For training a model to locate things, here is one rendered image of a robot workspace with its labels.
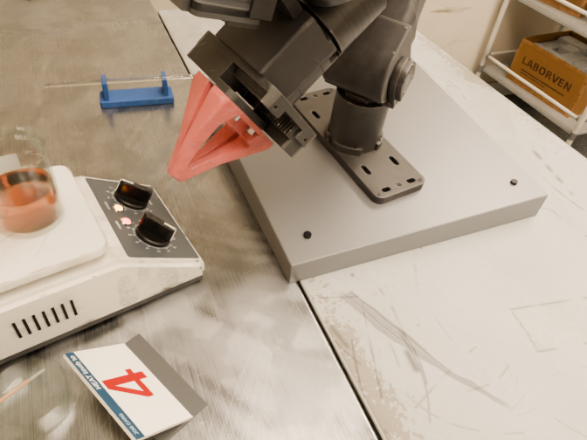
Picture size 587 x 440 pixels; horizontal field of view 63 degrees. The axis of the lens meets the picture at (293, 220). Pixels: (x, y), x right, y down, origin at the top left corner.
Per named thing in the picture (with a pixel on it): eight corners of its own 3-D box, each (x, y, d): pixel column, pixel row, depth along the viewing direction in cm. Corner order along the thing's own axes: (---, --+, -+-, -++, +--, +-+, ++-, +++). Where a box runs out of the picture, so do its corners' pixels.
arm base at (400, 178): (395, 150, 46) (449, 132, 49) (293, 47, 57) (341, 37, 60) (376, 206, 52) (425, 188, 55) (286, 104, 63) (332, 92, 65)
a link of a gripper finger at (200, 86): (169, 195, 32) (267, 92, 31) (130, 140, 36) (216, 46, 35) (227, 229, 37) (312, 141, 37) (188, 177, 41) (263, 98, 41)
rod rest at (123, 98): (171, 92, 71) (169, 69, 69) (174, 103, 69) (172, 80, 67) (100, 97, 69) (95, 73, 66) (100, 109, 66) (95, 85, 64)
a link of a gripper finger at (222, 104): (155, 175, 33) (249, 75, 32) (119, 123, 37) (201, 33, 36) (213, 210, 39) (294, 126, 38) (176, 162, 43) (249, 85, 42)
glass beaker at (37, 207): (-19, 231, 38) (-63, 147, 32) (31, 191, 42) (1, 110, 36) (43, 257, 37) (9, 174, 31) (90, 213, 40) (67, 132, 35)
